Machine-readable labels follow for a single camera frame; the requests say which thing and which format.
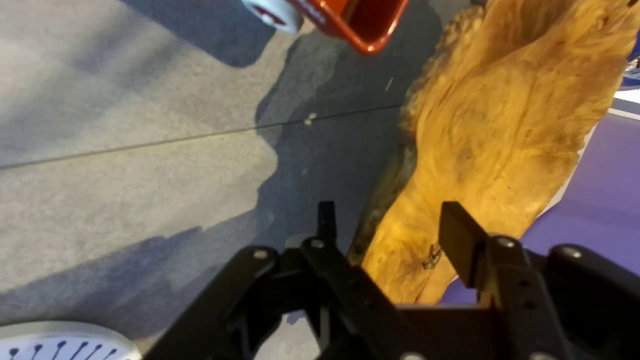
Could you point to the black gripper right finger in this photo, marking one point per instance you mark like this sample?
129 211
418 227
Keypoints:
532 307

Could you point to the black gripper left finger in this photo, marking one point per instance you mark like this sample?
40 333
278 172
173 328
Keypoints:
266 301

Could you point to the brown wooden tray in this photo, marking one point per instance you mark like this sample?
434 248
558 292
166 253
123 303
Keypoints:
506 133

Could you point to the red stapler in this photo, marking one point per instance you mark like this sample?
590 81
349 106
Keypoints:
362 23

